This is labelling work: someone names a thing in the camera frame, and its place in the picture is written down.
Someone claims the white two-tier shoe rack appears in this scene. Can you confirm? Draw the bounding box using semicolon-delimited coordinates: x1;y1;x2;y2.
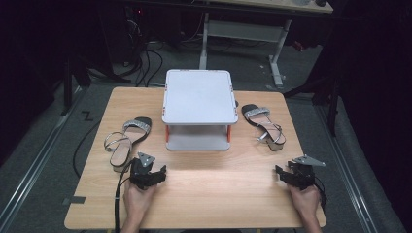
161;68;239;152

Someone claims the thin black floor cable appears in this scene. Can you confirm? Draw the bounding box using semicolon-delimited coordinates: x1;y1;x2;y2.
72;120;102;179

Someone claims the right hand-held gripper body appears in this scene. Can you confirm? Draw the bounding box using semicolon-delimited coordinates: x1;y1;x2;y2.
287;154;326;190

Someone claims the silver strap heeled sandal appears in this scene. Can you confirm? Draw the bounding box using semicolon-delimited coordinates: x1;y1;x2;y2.
103;116;153;174
240;103;287;152

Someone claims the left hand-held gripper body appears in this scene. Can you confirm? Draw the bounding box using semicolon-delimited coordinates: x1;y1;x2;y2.
128;151;156;191

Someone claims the metal floor rail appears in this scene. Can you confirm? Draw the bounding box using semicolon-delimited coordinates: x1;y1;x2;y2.
314;103;379;233
0;86;85;227

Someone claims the person's right hand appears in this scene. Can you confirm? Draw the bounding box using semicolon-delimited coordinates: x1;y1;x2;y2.
289;183;323;218

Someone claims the bundle of black floor cables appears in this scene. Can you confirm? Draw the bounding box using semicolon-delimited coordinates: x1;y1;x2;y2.
121;9;165;88

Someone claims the white-legged background desk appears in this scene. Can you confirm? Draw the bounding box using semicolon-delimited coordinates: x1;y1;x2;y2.
193;0;334;89

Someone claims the grey tape strip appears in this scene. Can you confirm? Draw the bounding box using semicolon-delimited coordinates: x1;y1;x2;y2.
62;195;87;207

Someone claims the person's left hand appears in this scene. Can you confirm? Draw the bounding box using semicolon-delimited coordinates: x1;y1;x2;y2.
122;179;158;222

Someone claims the black metal stand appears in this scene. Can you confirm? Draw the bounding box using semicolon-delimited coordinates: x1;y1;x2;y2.
60;53;92;117
283;72;342;138

